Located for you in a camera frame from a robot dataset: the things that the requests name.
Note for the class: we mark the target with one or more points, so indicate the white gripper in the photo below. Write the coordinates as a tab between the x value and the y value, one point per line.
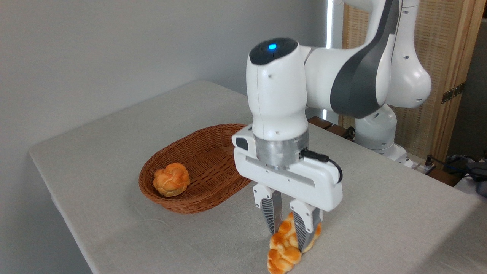
312	184

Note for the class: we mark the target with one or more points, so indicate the long braided bread loaf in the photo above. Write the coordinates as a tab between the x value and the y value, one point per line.
283	255

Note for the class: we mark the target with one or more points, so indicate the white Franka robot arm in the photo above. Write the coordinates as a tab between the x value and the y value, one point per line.
277	95

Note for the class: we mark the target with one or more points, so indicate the brown oval wicker basket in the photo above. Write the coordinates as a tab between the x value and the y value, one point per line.
209	163

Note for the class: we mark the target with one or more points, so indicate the round knotted bread roll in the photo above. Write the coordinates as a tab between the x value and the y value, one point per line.
172	179

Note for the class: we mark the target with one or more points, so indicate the light grey tablecloth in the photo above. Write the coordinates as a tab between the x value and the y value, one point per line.
380	236

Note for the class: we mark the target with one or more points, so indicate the dark brown wooden block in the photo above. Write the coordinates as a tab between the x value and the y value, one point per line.
331	129

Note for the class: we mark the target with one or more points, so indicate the dark grey bundled object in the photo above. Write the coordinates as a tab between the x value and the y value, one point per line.
480	177

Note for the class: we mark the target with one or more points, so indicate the bright vertical light strip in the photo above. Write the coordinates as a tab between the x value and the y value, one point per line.
329	23

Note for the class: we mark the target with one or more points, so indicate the brass screen hinge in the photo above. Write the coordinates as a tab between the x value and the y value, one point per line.
452	92

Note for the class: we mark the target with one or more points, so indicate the wooden woven folding screen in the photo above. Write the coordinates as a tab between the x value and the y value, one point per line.
452	42

